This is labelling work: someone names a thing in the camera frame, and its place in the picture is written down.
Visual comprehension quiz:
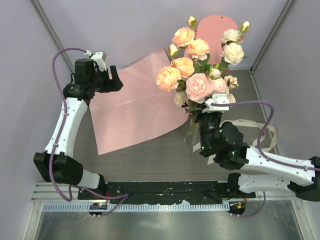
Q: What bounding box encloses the purple pink wrapping paper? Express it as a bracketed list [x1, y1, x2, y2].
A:
[89, 48, 188, 155]

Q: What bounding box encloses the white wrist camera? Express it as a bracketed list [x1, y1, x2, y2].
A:
[202, 93, 230, 113]
[84, 50, 107, 72]

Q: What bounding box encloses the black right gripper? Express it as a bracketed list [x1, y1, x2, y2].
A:
[193, 96, 221, 154]

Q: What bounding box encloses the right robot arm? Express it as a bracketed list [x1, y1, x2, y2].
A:
[197, 112, 320, 202]

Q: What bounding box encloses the peach rose flower stem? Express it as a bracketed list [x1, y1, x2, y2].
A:
[156, 44, 195, 92]

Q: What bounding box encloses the aluminium frame post right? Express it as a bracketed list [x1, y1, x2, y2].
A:
[250, 0, 297, 74]

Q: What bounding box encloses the aluminium frame post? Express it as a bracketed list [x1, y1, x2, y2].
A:
[250, 0, 297, 74]
[29, 0, 74, 72]

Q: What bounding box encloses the cream ribbon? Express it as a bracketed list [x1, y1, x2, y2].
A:
[192, 119, 277, 166]

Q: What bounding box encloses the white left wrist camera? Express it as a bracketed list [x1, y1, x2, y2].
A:
[84, 50, 107, 72]

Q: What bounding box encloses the aluminium front rail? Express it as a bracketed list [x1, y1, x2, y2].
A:
[31, 179, 305, 203]

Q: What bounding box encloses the aluminium frame post left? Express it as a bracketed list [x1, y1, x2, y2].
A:
[29, 0, 74, 72]

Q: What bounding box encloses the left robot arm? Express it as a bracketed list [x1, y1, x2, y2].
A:
[33, 58, 123, 200]

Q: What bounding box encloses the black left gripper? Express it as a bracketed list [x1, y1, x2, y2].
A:
[90, 66, 124, 94]

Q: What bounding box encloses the pink small rose spray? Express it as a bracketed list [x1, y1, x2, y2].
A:
[185, 73, 229, 118]

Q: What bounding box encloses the single green flower stem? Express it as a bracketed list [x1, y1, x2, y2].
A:
[172, 15, 210, 61]

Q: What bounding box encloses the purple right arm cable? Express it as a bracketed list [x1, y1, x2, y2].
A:
[211, 101, 320, 218]

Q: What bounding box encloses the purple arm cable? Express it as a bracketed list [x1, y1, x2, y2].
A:
[211, 101, 320, 218]
[51, 47, 130, 230]

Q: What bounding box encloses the pink three-tier shelf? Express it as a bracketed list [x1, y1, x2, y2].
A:
[187, 14, 238, 65]

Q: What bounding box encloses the white peony flower stem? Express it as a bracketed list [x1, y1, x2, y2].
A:
[219, 21, 250, 73]

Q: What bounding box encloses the slotted cable duct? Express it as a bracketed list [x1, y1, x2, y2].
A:
[42, 201, 230, 213]

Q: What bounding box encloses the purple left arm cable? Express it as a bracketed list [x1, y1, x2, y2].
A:
[51, 47, 130, 230]

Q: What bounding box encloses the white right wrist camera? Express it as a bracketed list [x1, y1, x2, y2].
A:
[202, 93, 230, 113]

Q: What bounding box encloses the clear glass vase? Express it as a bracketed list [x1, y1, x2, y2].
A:
[183, 116, 199, 145]

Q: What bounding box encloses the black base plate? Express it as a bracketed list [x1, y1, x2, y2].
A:
[92, 181, 256, 205]

